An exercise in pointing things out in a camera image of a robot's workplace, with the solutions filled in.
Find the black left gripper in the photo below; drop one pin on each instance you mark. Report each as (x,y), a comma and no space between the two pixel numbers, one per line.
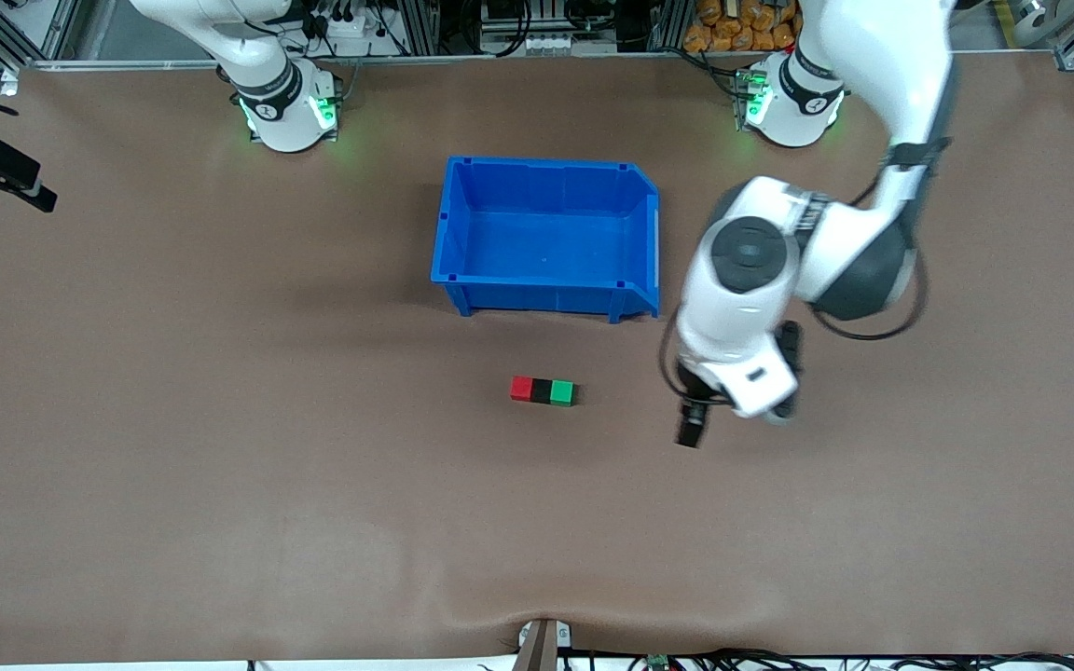
(694,407)

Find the green cube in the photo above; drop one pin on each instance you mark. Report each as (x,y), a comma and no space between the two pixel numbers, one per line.
(562,392)

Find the red cube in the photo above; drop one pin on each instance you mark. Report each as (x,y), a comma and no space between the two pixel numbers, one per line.
(521,389)

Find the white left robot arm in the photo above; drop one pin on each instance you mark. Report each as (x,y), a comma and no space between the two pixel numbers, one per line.
(751,280)

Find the black cube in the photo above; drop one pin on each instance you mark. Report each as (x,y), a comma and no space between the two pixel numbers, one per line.
(543,390)

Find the blue plastic storage bin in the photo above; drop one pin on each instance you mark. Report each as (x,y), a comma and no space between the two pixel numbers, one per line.
(546,233)

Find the white power strip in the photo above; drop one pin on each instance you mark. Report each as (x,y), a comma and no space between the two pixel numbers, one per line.
(352,33)

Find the brown table mat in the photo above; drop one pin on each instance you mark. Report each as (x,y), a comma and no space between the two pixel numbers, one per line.
(220,522)

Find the orange packaged goods pile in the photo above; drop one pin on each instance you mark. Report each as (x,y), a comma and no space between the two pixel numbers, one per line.
(742,28)

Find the black electronics box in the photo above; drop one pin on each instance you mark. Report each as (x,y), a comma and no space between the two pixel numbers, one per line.
(523,23)

